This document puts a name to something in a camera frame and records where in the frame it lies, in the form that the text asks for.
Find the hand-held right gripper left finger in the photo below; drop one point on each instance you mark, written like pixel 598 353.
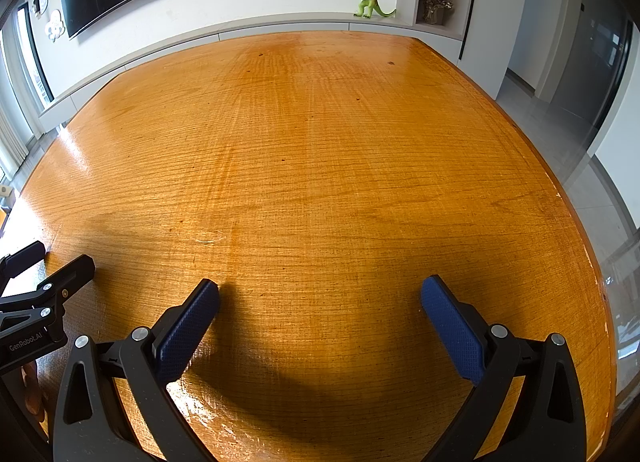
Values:
pixel 187 327

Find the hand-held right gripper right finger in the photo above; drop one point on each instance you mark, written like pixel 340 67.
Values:
pixel 452 327

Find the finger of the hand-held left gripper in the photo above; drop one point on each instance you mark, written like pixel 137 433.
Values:
pixel 70 273
pixel 22 254

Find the person's left hand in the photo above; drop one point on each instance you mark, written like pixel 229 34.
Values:
pixel 34 387

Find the window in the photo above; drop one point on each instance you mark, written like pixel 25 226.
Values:
pixel 30 52

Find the white low cabinet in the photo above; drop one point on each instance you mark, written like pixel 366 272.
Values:
pixel 150 49

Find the glass sliding door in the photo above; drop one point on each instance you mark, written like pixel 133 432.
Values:
pixel 595 57

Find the white cloud wall sticker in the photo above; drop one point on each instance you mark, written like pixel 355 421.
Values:
pixel 54 24

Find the dark small wall sticker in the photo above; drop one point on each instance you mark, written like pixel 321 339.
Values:
pixel 37 3

